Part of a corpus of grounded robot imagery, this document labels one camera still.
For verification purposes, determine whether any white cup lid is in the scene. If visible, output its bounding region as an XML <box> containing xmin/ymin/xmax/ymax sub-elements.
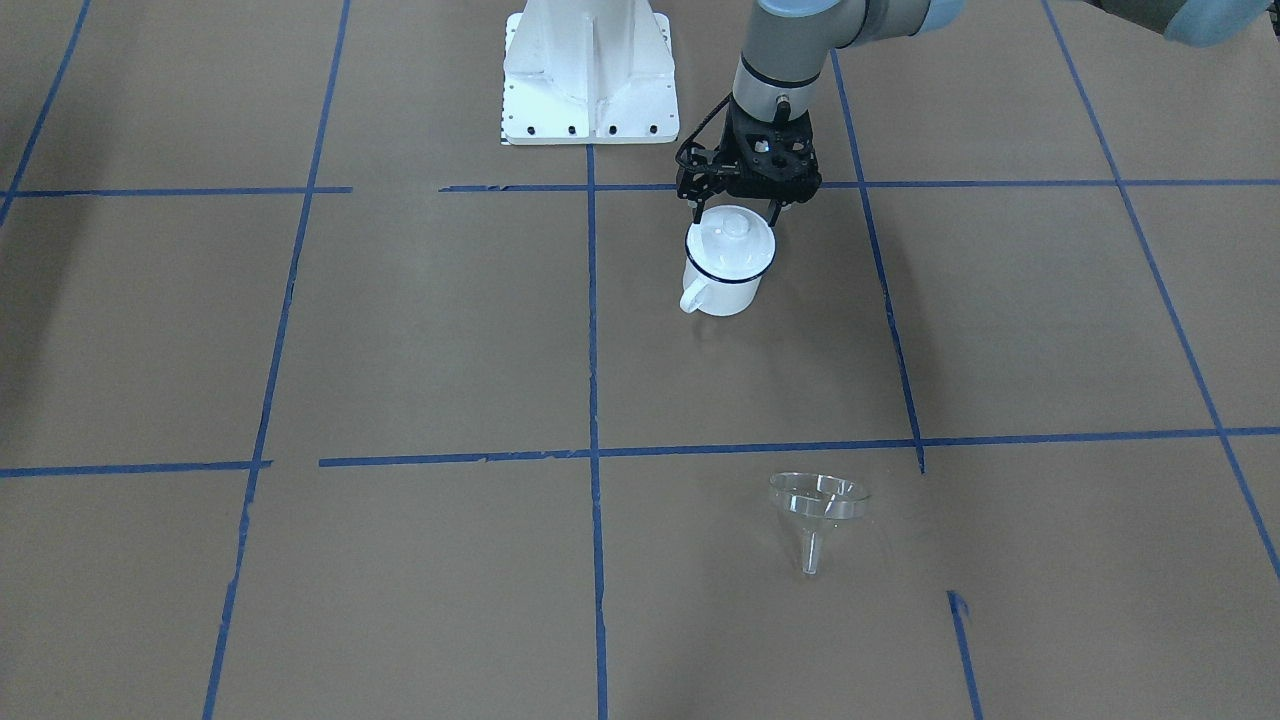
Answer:
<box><xmin>685</xmin><ymin>205</ymin><xmax>776</xmax><ymax>284</ymax></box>

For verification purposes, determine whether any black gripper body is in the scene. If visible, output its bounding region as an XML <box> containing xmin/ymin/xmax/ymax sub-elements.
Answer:
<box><xmin>716</xmin><ymin>104</ymin><xmax>822</xmax><ymax>202</ymax></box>

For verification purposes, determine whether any white enamel cup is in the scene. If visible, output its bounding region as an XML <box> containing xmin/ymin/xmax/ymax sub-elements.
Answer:
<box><xmin>678</xmin><ymin>224</ymin><xmax>776</xmax><ymax>316</ymax></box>

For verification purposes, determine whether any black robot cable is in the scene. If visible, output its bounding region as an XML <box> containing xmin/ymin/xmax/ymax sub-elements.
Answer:
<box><xmin>676</xmin><ymin>95</ymin><xmax>733</xmax><ymax>170</ymax></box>

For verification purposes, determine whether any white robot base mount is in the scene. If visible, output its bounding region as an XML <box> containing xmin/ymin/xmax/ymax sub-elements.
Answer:
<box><xmin>500</xmin><ymin>1</ymin><xmax>680</xmax><ymax>146</ymax></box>

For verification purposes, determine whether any clear plastic funnel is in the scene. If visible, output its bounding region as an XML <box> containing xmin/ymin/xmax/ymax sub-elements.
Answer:
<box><xmin>769</xmin><ymin>471</ymin><xmax>870</xmax><ymax>578</ymax></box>

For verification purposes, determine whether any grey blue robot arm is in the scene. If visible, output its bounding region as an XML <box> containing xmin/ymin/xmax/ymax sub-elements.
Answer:
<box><xmin>675</xmin><ymin>1</ymin><xmax>964</xmax><ymax>224</ymax></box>

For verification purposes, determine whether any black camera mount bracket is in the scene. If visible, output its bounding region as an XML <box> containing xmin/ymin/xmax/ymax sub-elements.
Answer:
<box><xmin>675</xmin><ymin>140</ymin><xmax>727</xmax><ymax>208</ymax></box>

